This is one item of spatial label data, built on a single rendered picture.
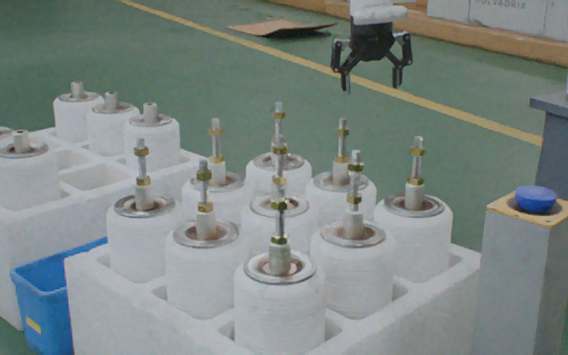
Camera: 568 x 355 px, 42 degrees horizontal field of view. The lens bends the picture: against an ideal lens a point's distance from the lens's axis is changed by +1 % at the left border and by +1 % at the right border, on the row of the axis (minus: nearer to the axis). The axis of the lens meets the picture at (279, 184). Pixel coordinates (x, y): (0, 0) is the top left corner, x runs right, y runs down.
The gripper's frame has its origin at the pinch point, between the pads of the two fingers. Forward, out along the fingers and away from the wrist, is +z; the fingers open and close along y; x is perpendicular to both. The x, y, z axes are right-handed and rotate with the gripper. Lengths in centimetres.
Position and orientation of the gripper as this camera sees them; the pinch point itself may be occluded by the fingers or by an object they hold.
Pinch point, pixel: (371, 87)
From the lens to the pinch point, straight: 138.5
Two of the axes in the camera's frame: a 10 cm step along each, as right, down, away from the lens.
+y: -9.9, 1.2, -0.9
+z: 0.6, 8.8, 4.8
